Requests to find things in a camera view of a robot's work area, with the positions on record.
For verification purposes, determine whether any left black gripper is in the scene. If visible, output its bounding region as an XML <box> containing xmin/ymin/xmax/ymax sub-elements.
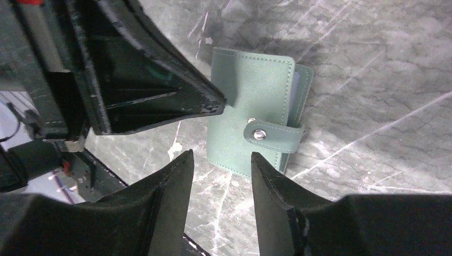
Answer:
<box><xmin>1</xmin><ymin>1</ymin><xmax>99</xmax><ymax>193</ymax></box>

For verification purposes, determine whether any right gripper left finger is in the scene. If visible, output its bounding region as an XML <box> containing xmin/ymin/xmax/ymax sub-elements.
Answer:
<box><xmin>1</xmin><ymin>150</ymin><xmax>194</xmax><ymax>255</ymax></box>

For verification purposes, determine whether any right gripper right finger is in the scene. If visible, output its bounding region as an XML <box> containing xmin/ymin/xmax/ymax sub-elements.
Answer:
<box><xmin>251</xmin><ymin>153</ymin><xmax>451</xmax><ymax>255</ymax></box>

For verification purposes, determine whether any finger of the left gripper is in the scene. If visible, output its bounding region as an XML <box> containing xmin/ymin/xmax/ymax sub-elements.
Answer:
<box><xmin>65</xmin><ymin>1</ymin><xmax>226</xmax><ymax>135</ymax></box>

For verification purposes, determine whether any green card holder wallet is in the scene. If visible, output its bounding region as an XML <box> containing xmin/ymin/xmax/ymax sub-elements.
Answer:
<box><xmin>207</xmin><ymin>47</ymin><xmax>314</xmax><ymax>177</ymax></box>

